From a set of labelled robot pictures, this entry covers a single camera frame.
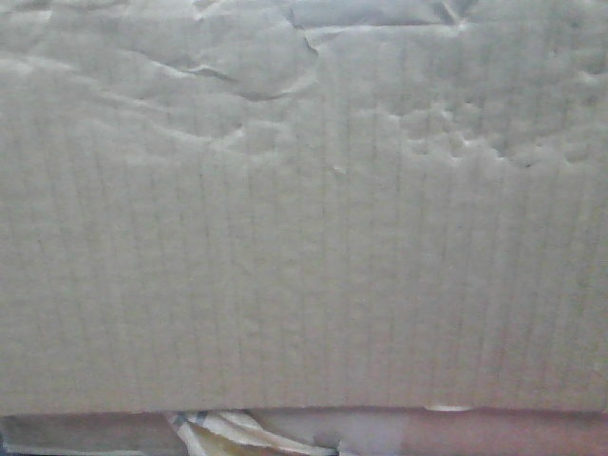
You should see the torn plain cardboard box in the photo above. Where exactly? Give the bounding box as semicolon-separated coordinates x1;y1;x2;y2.
1;1;607;416

